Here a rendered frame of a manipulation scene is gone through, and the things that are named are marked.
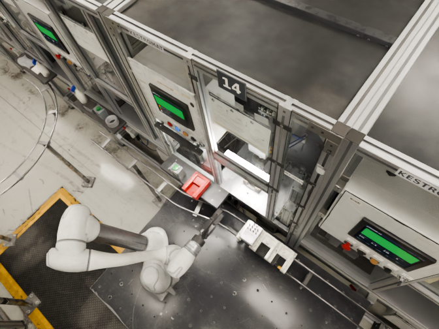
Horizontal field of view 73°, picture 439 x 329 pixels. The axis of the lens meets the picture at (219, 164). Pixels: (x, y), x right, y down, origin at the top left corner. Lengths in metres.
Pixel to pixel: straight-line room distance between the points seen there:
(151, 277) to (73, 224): 0.59
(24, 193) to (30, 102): 1.34
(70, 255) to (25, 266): 1.95
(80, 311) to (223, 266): 1.49
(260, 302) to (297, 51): 1.53
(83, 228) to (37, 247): 1.91
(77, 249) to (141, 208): 1.63
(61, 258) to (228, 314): 1.07
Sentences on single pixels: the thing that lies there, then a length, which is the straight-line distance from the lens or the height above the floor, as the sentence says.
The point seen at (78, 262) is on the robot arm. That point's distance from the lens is 1.58.
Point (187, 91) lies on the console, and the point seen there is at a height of 1.83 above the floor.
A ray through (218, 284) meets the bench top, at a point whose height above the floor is 0.68.
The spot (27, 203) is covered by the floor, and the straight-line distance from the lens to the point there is 3.79.
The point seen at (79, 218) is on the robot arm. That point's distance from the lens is 1.62.
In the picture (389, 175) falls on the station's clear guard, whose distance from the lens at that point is 1.01.
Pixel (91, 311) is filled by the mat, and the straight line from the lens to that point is 3.09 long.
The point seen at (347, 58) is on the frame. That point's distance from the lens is 1.16.
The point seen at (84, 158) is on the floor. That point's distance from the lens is 3.70.
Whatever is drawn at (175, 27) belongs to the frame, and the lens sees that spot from 1.31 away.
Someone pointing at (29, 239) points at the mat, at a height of 0.01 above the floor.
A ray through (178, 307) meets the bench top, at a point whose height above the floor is 0.68.
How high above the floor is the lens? 2.77
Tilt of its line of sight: 61 degrees down
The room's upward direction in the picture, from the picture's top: 12 degrees counter-clockwise
